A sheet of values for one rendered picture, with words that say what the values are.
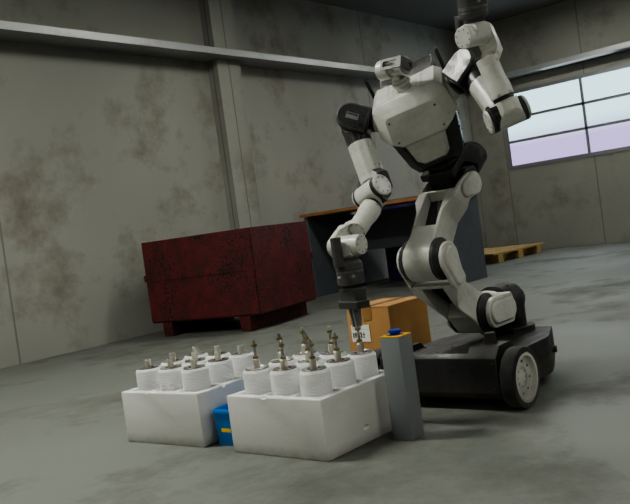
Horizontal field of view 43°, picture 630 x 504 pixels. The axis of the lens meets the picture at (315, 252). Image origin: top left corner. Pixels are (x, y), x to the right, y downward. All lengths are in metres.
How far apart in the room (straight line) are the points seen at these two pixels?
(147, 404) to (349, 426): 0.80
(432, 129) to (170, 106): 4.73
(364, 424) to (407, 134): 0.97
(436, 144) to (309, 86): 6.00
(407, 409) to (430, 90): 1.02
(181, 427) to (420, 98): 1.35
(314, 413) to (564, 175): 8.90
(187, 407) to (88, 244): 3.87
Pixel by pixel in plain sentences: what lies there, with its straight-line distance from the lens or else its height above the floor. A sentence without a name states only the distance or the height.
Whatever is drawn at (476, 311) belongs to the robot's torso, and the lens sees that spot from 2.87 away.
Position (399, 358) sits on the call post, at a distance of 2.38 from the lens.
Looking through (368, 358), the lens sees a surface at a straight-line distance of 2.52.
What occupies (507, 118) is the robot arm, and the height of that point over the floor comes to 0.91.
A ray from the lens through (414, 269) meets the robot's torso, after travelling 2.66.
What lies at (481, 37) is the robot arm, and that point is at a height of 1.16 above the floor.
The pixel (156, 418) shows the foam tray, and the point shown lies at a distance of 2.85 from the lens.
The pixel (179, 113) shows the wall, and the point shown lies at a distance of 7.26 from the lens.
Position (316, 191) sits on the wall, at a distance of 8.45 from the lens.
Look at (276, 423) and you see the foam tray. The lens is 2.43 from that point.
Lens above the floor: 0.65
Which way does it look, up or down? 1 degrees down
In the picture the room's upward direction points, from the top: 8 degrees counter-clockwise
